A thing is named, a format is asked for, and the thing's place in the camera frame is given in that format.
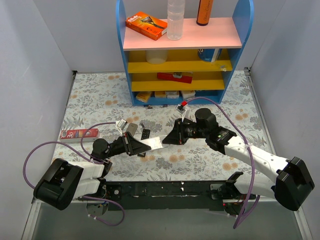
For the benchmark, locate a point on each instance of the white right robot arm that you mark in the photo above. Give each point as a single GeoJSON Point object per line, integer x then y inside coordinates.
{"type": "Point", "coordinates": [289, 180]}

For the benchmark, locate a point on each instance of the yellow tissue pack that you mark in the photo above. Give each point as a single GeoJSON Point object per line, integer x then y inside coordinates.
{"type": "Point", "coordinates": [143, 96]}

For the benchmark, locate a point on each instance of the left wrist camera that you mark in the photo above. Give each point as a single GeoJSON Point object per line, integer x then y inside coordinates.
{"type": "Point", "coordinates": [120, 125]}

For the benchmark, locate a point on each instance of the blue white can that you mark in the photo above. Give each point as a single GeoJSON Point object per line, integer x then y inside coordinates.
{"type": "Point", "coordinates": [209, 55]}

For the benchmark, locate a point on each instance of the black remote control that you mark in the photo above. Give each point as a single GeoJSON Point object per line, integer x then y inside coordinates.
{"type": "Point", "coordinates": [142, 154]}

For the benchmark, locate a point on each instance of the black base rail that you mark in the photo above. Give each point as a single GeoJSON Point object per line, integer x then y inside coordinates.
{"type": "Point", "coordinates": [172, 195]}

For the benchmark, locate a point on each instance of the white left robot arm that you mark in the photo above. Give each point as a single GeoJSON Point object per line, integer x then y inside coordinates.
{"type": "Point", "coordinates": [64, 181]}

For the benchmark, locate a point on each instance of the red flat box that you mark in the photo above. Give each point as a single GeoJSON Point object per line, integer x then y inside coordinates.
{"type": "Point", "coordinates": [181, 77]}

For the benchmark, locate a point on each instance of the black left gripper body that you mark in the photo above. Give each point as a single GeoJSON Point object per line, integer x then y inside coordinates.
{"type": "Point", "coordinates": [126, 143]}

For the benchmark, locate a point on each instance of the floral table mat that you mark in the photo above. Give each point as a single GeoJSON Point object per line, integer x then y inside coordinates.
{"type": "Point", "coordinates": [102, 98]}

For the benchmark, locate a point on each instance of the red toothpaste box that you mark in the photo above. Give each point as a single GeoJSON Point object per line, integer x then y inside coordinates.
{"type": "Point", "coordinates": [75, 135]}

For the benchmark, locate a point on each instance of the orange razor box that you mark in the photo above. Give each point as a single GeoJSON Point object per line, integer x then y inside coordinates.
{"type": "Point", "coordinates": [147, 25]}

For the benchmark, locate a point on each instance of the grey remote control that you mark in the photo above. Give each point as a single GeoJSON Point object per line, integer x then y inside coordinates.
{"type": "Point", "coordinates": [132, 128]}

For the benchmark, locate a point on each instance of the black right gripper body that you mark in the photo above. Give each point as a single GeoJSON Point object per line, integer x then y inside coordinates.
{"type": "Point", "coordinates": [180, 132]}

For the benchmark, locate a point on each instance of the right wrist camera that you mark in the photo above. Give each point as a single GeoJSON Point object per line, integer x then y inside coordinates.
{"type": "Point", "coordinates": [183, 109]}

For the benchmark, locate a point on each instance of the white remote control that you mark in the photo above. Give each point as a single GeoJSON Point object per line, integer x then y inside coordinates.
{"type": "Point", "coordinates": [155, 143]}

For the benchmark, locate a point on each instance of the clear plastic bottle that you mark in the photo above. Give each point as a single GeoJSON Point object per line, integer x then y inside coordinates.
{"type": "Point", "coordinates": [175, 19]}

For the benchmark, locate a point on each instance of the orange cologne bottle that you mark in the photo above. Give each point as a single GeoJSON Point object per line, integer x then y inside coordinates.
{"type": "Point", "coordinates": [204, 12]}

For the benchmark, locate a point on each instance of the white tissue pack middle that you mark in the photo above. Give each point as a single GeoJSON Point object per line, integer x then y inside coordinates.
{"type": "Point", "coordinates": [172, 94]}

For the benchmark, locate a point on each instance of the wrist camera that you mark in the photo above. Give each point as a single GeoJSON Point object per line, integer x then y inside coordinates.
{"type": "Point", "coordinates": [183, 109]}
{"type": "Point", "coordinates": [120, 125]}

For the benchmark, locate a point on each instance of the small clip on shelf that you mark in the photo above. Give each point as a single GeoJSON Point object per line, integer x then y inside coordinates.
{"type": "Point", "coordinates": [223, 68]}

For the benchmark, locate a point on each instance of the white tissue pack right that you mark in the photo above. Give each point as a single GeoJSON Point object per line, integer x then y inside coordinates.
{"type": "Point", "coordinates": [188, 94]}

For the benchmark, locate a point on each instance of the blue shelf unit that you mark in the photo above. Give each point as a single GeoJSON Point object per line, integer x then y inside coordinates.
{"type": "Point", "coordinates": [209, 83]}

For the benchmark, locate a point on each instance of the white plastic cup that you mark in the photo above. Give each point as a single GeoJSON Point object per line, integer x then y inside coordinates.
{"type": "Point", "coordinates": [156, 57]}

